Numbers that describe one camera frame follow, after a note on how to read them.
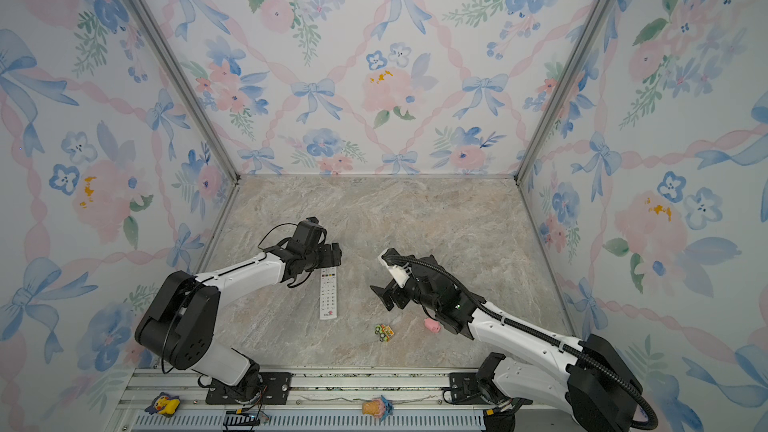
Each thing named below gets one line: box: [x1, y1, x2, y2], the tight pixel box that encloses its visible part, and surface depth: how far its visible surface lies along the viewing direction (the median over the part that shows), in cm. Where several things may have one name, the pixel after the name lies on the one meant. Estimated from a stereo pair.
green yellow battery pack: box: [374, 323, 395, 342], surface depth 83 cm
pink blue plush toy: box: [362, 395, 394, 422], surface depth 71 cm
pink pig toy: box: [424, 318, 441, 333], surface depth 84 cm
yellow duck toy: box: [144, 392, 181, 417], surface depth 71 cm
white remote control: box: [320, 266, 338, 320], surface depth 90 cm
